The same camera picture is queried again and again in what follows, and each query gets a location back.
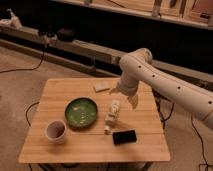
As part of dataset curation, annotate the black cable on floor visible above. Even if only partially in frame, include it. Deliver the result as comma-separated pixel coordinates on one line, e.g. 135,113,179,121
0,49,47,75

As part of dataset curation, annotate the white tube bottle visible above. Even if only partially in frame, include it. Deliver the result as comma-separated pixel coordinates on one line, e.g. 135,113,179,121
104,100,120,134

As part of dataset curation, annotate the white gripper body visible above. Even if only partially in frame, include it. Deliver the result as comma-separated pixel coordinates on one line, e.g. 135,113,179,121
117,75,139,96

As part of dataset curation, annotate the black cable under table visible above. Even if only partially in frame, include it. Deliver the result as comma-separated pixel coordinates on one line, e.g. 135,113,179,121
25,101,40,128

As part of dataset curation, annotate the black box on ledge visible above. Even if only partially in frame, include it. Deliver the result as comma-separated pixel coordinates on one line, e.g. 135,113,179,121
57,28,75,42

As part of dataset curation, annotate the black cable right side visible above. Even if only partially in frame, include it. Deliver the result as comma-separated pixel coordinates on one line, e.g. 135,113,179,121
190,116,213,171

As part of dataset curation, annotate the white paper cup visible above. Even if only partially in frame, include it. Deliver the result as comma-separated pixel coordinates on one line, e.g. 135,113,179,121
45,120,66,144

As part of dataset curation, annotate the small tan wooden block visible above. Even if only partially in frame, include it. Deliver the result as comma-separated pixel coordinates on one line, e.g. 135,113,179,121
94,81,110,92

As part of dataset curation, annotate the white object on ledge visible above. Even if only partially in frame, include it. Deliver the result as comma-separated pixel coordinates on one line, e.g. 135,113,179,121
0,9,22,29

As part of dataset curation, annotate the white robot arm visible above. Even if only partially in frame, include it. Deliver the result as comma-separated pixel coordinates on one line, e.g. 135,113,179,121
116,48,213,131

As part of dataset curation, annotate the green round plate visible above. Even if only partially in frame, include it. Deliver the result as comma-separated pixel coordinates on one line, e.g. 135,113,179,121
65,97,98,129

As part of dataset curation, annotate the wooden table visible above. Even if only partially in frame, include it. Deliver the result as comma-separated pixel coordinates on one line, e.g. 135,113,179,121
19,78,170,163

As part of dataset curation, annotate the black rectangular phone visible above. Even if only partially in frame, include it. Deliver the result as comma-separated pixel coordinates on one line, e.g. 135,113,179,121
112,130,137,145

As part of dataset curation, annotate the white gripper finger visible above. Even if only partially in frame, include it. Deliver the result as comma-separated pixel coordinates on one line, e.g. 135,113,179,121
109,88,118,94
128,95,138,109

